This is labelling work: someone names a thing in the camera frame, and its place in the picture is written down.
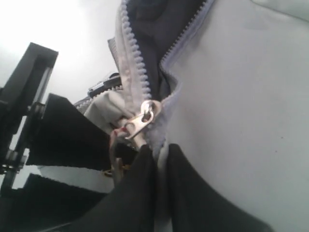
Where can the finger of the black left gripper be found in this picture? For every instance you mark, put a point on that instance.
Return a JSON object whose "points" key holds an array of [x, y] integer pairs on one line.
{"points": [[44, 204], [62, 136]]}

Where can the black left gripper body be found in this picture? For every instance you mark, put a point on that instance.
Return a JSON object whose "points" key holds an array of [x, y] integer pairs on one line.
{"points": [[20, 106]]}

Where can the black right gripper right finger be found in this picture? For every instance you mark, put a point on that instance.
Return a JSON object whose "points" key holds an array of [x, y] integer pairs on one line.
{"points": [[196, 207]]}

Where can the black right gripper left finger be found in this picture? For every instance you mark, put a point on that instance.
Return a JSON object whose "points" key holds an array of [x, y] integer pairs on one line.
{"points": [[129, 207]]}

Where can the white fabric backpack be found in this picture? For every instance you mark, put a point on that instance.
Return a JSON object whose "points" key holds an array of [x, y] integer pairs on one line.
{"points": [[228, 82]]}

